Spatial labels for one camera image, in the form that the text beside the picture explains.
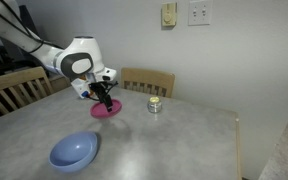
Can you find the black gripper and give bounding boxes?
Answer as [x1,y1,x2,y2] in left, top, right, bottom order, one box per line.
[89,81,115,112]

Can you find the pink plate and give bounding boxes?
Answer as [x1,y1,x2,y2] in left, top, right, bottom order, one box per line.
[90,99,122,119]

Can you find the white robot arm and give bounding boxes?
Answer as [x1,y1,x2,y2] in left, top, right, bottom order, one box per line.
[0,0,117,112]

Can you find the blue bowl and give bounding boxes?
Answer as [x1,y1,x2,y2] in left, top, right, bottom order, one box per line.
[49,131,98,173]

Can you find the silver candle jar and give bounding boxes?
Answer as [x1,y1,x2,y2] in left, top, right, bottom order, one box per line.
[147,96,162,113]

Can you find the wooden chair behind table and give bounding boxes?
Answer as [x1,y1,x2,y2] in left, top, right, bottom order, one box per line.
[121,67,175,98]

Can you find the wooden chair left side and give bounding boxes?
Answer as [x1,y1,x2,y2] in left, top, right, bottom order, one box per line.
[0,67,54,115]

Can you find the beige thermostat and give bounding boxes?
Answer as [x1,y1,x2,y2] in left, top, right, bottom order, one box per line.
[161,2,177,27]

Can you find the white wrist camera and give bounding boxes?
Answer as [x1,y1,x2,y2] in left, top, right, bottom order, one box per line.
[71,68,117,99]

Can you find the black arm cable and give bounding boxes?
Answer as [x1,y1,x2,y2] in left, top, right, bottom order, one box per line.
[0,0,65,54]

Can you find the white light switch plate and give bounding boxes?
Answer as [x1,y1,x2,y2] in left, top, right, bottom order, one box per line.
[188,0,213,26]

